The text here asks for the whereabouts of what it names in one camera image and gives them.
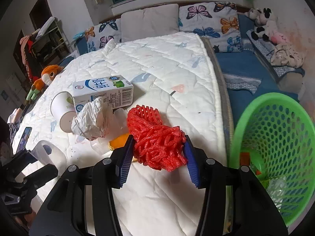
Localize person's left hand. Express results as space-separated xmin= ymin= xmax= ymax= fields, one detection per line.
xmin=13 ymin=210 xmax=37 ymax=230

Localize white paper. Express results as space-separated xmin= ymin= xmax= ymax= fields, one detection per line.
xmin=71 ymin=98 xmax=114 ymax=141

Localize white paper cup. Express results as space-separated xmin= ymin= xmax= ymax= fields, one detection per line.
xmin=50 ymin=91 xmax=76 ymax=133

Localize pink plush toy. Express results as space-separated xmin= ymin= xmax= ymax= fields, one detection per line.
xmin=270 ymin=32 xmax=290 ymax=45

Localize butterfly pillow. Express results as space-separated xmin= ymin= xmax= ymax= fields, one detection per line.
xmin=178 ymin=2 xmax=243 ymax=53
xmin=84 ymin=19 xmax=122 ymax=52

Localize cow plush toy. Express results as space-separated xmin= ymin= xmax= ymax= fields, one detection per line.
xmin=245 ymin=7 xmax=278 ymax=41

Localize grey pillow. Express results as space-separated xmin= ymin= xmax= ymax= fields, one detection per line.
xmin=121 ymin=4 xmax=179 ymax=42

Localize red foam fruit net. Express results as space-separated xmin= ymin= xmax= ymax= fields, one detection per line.
xmin=127 ymin=105 xmax=187 ymax=172

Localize blue white milk carton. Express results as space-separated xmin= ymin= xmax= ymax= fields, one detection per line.
xmin=72 ymin=75 xmax=133 ymax=112

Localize right butterfly pillow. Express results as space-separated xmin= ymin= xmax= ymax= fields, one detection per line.
xmin=178 ymin=2 xmax=243 ymax=53

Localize left butterfly pillow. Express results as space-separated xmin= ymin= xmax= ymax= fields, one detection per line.
xmin=84 ymin=19 xmax=122 ymax=52

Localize green plastic basket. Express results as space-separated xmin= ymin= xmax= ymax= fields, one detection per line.
xmin=229 ymin=93 xmax=314 ymax=226

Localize orange peel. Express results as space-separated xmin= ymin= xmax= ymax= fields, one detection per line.
xmin=108 ymin=133 xmax=130 ymax=151

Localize orange snack wrapper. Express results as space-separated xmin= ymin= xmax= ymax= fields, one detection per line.
xmin=240 ymin=152 xmax=250 ymax=167

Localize black smartphone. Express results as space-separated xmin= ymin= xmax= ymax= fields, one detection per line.
xmin=17 ymin=127 xmax=32 ymax=153

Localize orange plush toy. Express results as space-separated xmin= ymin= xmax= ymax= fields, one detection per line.
xmin=25 ymin=65 xmax=64 ymax=105

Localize hanging red pink clothes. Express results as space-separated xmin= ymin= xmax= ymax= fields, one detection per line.
xmin=19 ymin=35 xmax=34 ymax=83

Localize white quilted mattress pad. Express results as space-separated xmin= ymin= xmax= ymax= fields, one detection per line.
xmin=12 ymin=32 xmax=227 ymax=235

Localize metal shelf rack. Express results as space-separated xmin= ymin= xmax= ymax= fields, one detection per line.
xmin=31 ymin=17 xmax=70 ymax=71

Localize spotted cloth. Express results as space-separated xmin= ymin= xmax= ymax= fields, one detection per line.
xmin=270 ymin=43 xmax=305 ymax=69

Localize clear plastic cup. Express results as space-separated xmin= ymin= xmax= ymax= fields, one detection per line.
xmin=266 ymin=176 xmax=288 ymax=210

